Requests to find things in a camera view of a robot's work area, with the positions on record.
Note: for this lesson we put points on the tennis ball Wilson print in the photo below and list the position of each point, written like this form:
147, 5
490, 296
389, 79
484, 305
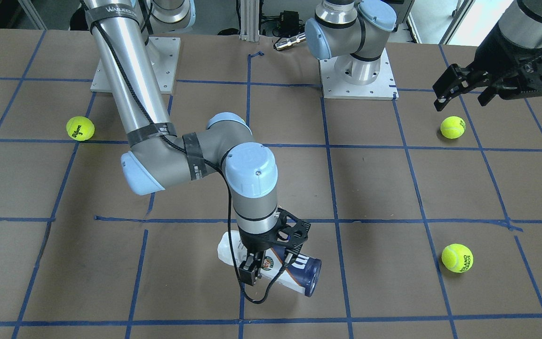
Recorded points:
80, 128

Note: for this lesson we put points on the tennis ball far corner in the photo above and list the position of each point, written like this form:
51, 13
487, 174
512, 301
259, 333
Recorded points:
452, 127

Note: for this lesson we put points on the aluminium frame post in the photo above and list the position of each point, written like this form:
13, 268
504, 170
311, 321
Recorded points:
249, 20

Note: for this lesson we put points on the black power adapter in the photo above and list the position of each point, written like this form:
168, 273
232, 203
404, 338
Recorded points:
289, 23

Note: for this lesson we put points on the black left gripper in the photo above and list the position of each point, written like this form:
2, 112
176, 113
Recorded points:
498, 51

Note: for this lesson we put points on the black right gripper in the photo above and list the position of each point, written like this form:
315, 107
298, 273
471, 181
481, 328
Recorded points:
258, 242

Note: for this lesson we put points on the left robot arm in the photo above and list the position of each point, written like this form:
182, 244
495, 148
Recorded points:
507, 33

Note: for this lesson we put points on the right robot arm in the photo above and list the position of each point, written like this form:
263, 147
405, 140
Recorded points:
158, 158

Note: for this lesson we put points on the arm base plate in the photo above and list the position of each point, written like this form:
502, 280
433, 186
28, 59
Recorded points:
163, 53
344, 77

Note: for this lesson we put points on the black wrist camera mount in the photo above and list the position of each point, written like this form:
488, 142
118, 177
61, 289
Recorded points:
293, 231

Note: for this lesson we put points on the tennis ball near left gripper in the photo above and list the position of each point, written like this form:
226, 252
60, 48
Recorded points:
457, 258

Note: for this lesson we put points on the silver metal connector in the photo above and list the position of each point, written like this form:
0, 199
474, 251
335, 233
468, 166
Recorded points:
284, 43

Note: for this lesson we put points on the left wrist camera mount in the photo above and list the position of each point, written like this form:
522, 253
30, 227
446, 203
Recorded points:
524, 82

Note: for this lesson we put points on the tennis ball can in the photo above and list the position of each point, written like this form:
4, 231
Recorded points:
301, 276

